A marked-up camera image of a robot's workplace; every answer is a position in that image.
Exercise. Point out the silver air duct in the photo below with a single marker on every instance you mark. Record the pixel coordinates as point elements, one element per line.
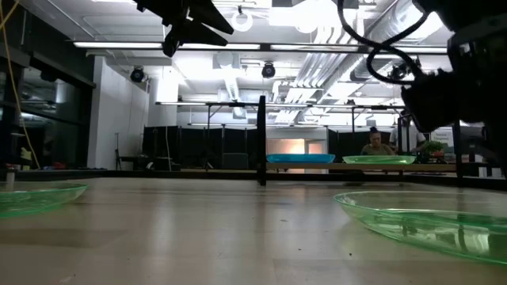
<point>400,17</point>

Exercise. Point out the plant with red flowers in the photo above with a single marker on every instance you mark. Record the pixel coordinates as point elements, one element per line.
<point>433,147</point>

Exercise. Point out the person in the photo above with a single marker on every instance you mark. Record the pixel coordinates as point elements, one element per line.
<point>376,149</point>
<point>414,138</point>

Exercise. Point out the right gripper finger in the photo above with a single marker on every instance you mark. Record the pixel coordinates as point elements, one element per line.
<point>425,89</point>
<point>433,116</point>

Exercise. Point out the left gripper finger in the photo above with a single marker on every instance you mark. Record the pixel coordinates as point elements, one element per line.
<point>198,33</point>
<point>208,17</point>

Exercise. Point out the wooden shelf with black posts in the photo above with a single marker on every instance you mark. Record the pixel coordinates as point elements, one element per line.
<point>356,168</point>

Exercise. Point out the white cup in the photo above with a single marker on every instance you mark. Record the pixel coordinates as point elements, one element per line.
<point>10,176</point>

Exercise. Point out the black ceiling spotlight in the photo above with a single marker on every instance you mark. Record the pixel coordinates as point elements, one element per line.
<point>268,70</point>
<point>137,74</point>

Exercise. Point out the thin black stand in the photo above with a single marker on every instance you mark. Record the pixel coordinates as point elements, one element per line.
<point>117,152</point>

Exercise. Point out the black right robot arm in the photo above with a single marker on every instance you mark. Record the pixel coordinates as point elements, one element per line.
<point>487,23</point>

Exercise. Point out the black aluminium rig frame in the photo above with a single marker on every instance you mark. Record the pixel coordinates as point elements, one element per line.
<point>119,174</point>

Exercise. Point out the black partition wall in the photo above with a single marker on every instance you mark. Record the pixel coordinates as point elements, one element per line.
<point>190,146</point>

